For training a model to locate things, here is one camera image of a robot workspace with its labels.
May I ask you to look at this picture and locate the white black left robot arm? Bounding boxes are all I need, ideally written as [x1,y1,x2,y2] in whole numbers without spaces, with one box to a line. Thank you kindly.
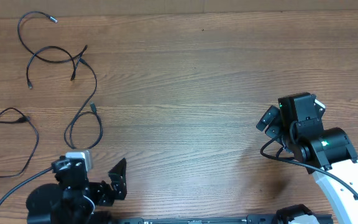
[26,156,127,224]

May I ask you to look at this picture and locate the black thin long cable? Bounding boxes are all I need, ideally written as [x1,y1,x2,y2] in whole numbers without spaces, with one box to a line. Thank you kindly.
[0,106,40,179]

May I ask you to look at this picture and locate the black usb cable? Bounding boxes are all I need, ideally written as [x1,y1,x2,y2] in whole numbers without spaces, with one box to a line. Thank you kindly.
[63,57,104,150]

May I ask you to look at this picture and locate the black short looped cable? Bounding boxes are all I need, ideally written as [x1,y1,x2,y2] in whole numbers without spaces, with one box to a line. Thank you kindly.
[25,45,77,90]

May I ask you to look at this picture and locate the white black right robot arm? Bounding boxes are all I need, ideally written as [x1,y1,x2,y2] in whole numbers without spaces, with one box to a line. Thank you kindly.
[256,92,358,223]

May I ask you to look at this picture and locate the black cable with silver plug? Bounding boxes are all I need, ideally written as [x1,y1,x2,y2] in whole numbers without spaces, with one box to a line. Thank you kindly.
[16,10,89,65]

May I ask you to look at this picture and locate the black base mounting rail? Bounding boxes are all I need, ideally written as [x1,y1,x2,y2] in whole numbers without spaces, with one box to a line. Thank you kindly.
[110,213,334,224]

